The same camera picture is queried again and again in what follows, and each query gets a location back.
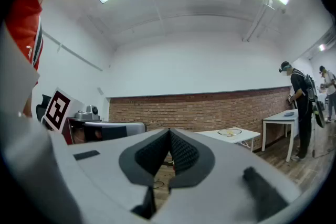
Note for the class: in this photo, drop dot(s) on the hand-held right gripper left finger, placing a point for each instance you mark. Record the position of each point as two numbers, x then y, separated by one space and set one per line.
105 173

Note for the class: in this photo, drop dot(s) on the black office chair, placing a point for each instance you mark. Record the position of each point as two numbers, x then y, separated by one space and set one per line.
42 108

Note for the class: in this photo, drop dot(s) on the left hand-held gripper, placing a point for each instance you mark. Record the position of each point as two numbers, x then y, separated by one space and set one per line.
59 110

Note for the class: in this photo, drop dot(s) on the grey round dish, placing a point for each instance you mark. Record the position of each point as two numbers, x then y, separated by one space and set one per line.
289 113

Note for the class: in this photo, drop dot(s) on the white wall conduit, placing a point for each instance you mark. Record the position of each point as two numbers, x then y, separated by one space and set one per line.
78 57

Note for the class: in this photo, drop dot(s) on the person's red shirt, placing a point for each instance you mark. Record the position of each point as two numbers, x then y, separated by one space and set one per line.
23 15

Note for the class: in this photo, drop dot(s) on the black bag with green stripe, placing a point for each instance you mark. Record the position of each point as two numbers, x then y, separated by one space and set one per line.
319 112

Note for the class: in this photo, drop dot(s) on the person's left forearm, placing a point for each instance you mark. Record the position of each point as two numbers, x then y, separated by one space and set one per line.
27 107

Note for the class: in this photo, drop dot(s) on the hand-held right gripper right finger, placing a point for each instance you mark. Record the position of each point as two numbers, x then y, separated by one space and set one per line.
225 191

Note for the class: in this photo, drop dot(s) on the white table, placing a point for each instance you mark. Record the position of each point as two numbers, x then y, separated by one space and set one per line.
244 136
278 116

